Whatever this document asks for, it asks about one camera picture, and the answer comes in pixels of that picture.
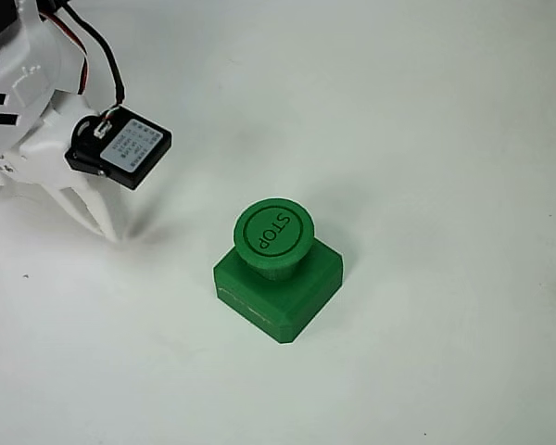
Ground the green round STOP button cap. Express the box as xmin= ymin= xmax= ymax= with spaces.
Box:
xmin=233 ymin=197 xmax=317 ymax=282

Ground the green square button base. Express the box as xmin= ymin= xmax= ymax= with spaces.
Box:
xmin=211 ymin=239 xmax=346 ymax=346

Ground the red white servo wire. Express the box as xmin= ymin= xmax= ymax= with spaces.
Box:
xmin=40 ymin=7 xmax=93 ymax=96

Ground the black camera module with label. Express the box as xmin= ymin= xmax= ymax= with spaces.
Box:
xmin=64 ymin=105 xmax=173 ymax=190

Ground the black camera cable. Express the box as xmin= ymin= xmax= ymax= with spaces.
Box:
xmin=66 ymin=0 xmax=127 ymax=107

